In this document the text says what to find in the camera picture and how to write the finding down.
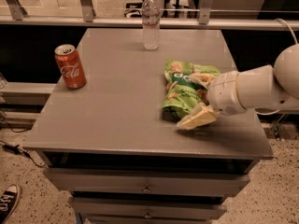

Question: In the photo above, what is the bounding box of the green rice chip bag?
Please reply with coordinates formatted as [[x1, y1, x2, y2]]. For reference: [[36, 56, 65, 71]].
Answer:
[[163, 60, 221, 119]]

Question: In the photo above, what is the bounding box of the black and white sneaker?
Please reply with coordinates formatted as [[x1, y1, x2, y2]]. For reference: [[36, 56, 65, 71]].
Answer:
[[0, 184, 21, 224]]

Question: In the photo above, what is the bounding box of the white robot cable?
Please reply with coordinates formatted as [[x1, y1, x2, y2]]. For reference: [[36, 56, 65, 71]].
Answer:
[[255, 18, 299, 116]]

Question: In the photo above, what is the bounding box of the metal railing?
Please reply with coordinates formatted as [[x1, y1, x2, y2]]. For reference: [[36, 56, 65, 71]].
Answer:
[[0, 0, 299, 32]]

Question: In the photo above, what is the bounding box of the grey drawer cabinet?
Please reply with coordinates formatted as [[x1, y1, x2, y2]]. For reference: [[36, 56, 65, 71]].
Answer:
[[25, 28, 273, 224]]

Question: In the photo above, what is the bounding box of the red Coca-Cola can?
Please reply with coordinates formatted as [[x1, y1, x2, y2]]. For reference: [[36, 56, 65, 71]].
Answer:
[[54, 44, 87, 89]]

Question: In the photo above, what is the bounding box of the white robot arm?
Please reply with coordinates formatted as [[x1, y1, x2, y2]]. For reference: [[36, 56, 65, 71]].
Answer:
[[177, 44, 299, 130]]

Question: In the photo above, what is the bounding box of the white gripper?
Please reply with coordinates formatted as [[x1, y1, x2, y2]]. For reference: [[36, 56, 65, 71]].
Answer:
[[177, 71, 246, 130]]

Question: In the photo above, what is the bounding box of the black power cable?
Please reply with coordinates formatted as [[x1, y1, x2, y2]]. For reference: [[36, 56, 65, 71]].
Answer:
[[0, 109, 48, 168]]

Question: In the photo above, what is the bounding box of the clear plastic water bottle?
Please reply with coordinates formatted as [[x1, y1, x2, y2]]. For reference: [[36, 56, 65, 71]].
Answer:
[[141, 0, 160, 50]]

